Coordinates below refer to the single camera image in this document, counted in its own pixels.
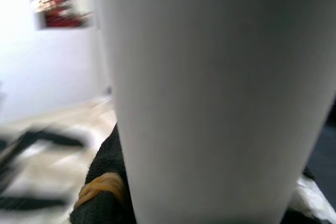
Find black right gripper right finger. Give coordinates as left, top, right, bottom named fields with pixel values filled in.
left=282, top=166, right=329, bottom=224

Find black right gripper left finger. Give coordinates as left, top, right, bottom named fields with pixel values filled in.
left=68, top=123, right=137, bottom=224

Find white plastic table leg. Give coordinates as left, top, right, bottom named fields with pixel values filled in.
left=90, top=0, right=336, bottom=224

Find yellow rubber band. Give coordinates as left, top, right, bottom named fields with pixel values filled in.
left=75, top=173, right=126, bottom=209

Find black power adapter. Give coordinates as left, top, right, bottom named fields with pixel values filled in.
left=0, top=195, right=66, bottom=211

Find dark red round pot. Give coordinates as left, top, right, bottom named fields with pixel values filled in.
left=44, top=11, right=90, bottom=28

